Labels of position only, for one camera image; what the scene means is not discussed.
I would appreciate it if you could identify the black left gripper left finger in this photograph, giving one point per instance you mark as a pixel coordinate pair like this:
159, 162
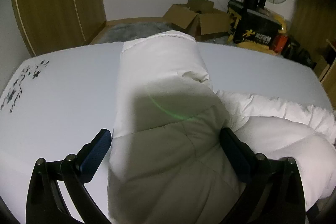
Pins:
45, 203

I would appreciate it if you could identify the white bed sheet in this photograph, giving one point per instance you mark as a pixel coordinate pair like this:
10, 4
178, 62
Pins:
56, 103

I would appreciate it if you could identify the black yellow delivery box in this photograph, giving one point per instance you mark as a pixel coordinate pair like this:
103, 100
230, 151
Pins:
251, 26

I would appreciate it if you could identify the open brown cardboard box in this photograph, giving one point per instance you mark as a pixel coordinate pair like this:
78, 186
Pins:
199, 19

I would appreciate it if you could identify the grey fluffy rug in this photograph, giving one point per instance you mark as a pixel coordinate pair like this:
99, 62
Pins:
130, 31

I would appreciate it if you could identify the wooden side shelf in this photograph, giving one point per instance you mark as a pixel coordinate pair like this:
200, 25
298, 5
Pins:
325, 70

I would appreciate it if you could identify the white puffy down jacket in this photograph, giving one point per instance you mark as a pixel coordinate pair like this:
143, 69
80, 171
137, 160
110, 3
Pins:
166, 164

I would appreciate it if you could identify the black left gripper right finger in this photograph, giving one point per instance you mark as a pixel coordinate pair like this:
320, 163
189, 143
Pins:
273, 190

